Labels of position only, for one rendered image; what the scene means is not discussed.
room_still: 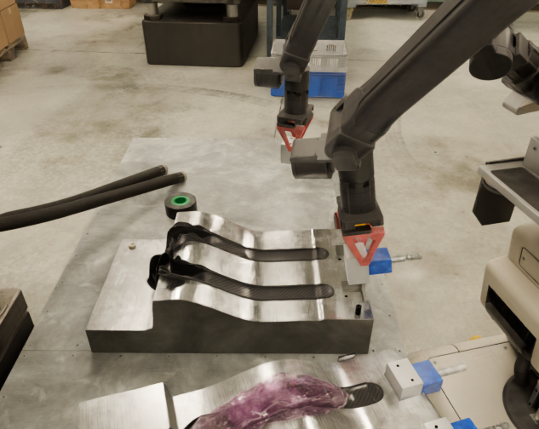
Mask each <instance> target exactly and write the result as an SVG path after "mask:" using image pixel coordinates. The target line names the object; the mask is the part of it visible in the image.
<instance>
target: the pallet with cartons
mask: <svg viewBox="0 0 539 429"><path fill-rule="evenodd" d="M24 33H25V31H24V27H23V24H22V21H21V17H20V12H19V9H18V6H17V3H16V2H15V0H0V61H12V60H14V59H15V58H16V57H17V55H15V50H26V49H28V48H29V47H28V43H27V40H26V36H25V34H24ZM0 67H1V66H0ZM0 71H1V69H0Z"/></svg>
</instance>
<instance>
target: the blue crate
mask: <svg viewBox="0 0 539 429"><path fill-rule="evenodd" d="M284 81H285V78H284ZM345 82H346V73H345V72H330V71H310V76H309V90H308V97H311V98H343V96H344V92H345ZM271 96H281V97H284V82H283V84H282V85H281V87H280V89H274V88H271Z"/></svg>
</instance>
